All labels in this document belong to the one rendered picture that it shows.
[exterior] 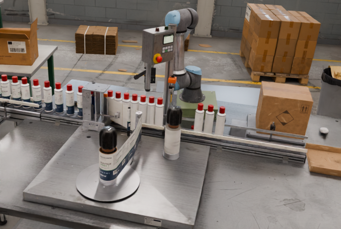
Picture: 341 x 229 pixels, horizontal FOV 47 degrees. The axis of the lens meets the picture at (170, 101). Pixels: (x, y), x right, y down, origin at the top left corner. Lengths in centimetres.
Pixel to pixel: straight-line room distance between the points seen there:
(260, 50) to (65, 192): 421
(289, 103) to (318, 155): 35
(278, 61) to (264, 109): 331
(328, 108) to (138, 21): 435
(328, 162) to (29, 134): 178
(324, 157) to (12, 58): 267
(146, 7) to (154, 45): 554
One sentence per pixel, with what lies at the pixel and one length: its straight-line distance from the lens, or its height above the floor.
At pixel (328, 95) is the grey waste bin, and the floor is 39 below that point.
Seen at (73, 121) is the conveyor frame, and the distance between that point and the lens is 256.
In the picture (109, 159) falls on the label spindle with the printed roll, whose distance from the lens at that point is 185.
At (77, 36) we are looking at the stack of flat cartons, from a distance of 640.
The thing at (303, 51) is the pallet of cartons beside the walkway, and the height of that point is 50.
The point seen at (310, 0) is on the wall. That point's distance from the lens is 808.
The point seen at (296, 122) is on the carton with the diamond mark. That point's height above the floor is 97.
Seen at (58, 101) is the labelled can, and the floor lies 97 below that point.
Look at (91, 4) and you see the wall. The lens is 791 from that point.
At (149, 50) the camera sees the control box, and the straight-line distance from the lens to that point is 227.
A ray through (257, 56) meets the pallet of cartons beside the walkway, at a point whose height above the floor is 37.
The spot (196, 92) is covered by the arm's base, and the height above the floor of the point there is 98.
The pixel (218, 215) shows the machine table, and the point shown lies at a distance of 192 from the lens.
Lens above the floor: 207
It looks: 25 degrees down
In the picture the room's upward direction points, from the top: 4 degrees clockwise
